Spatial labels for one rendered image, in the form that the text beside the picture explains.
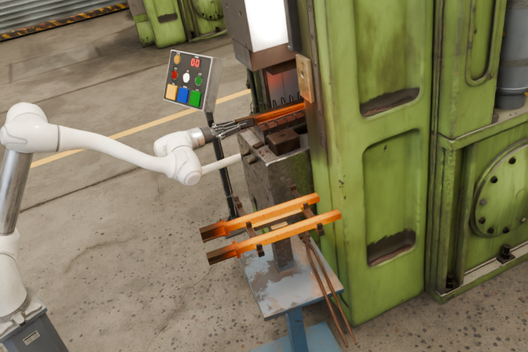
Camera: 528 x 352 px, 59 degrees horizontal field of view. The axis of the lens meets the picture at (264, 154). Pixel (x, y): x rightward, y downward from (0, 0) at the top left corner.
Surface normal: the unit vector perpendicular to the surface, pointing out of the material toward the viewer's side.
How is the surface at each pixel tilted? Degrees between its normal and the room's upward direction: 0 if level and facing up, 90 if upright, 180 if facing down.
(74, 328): 0
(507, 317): 0
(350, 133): 90
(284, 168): 90
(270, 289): 0
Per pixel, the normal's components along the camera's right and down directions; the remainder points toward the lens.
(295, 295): -0.15, -0.84
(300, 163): 0.40, 0.43
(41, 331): 0.71, 0.27
